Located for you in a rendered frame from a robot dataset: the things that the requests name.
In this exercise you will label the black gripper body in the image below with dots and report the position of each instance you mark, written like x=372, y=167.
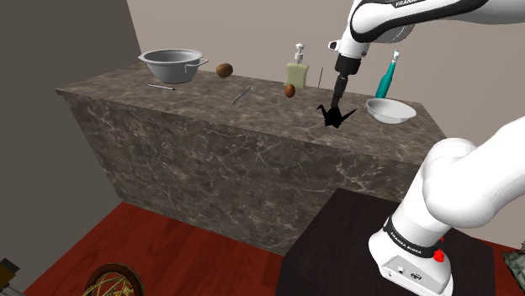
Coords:
x=346, y=65

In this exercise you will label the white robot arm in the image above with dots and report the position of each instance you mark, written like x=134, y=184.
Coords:
x=455, y=192

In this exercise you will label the thin dark stick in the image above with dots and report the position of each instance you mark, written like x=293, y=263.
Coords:
x=320, y=78

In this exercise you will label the teal bottle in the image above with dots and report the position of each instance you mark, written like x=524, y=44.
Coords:
x=384, y=84

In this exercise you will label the pale green soap dispenser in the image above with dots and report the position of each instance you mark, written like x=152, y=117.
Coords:
x=297, y=74

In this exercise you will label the black paper crane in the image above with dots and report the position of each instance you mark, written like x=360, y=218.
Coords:
x=333, y=118

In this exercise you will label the white bowl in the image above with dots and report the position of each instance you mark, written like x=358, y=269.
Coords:
x=389, y=110

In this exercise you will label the brown egg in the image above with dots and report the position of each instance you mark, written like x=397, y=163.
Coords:
x=289, y=90

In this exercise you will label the grey slim knife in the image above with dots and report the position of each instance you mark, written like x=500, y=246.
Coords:
x=241, y=95

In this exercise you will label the brown kiwi fruit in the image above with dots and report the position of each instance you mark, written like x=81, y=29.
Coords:
x=224, y=70

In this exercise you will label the dark robot stand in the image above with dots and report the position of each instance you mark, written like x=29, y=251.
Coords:
x=328, y=246

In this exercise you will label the silver pen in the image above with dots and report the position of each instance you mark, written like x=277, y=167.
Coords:
x=161, y=87

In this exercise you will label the grey green spiky object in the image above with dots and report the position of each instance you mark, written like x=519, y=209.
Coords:
x=516, y=264

